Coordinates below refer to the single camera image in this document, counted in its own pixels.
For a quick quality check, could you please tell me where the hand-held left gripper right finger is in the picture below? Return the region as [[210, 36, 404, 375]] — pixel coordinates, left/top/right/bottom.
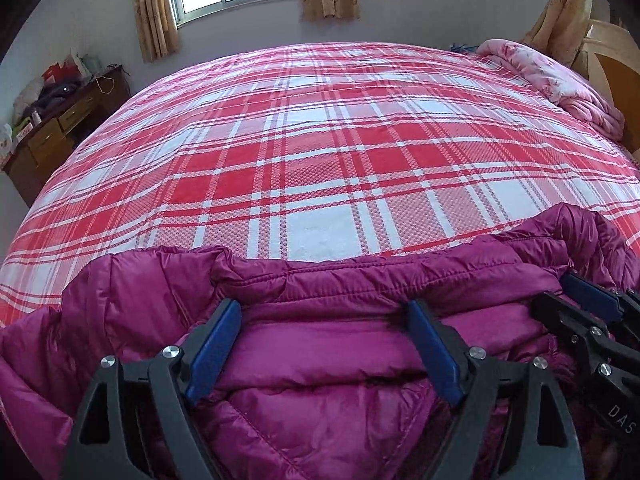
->
[[405, 300, 586, 480]]

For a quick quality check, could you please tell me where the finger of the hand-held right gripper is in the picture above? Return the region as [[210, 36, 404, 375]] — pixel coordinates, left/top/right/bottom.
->
[[559, 271, 640, 331], [530, 291, 640, 378]]

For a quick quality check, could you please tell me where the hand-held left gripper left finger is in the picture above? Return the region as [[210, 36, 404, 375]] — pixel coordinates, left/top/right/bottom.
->
[[60, 298, 243, 480]]

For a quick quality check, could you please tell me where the magenta quilted puffer jacket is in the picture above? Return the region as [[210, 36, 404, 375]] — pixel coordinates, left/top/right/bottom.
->
[[0, 202, 633, 480]]

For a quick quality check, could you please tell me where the purple clothes pile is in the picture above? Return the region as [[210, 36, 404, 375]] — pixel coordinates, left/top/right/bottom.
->
[[37, 80, 83, 108]]

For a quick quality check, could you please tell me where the pink folded quilt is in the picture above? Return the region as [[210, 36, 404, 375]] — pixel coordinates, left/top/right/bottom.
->
[[475, 39, 626, 141]]

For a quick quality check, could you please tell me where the bed with red plaid sheet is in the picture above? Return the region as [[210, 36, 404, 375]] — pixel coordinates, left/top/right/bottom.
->
[[0, 42, 640, 331]]

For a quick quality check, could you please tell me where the wooden bed headboard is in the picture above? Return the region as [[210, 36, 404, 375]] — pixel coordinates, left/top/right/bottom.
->
[[570, 19, 640, 161]]

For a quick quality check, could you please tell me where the brown wooden desk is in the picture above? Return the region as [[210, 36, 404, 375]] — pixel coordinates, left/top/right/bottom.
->
[[2, 65, 132, 206]]

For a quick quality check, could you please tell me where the long yellow patterned curtain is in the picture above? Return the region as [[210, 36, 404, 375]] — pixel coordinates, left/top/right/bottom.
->
[[520, 0, 598, 68]]

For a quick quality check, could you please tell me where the beige bundled cloth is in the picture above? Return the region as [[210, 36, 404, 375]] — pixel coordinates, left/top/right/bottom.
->
[[12, 80, 46, 121]]

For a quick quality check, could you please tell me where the white paper bag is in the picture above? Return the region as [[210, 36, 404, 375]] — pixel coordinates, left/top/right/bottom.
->
[[70, 52, 103, 78]]

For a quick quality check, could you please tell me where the red paper bag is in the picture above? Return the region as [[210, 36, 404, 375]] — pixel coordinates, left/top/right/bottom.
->
[[42, 60, 73, 83]]

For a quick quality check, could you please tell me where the pale charging cable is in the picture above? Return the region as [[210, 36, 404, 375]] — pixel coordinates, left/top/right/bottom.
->
[[92, 65, 123, 95]]

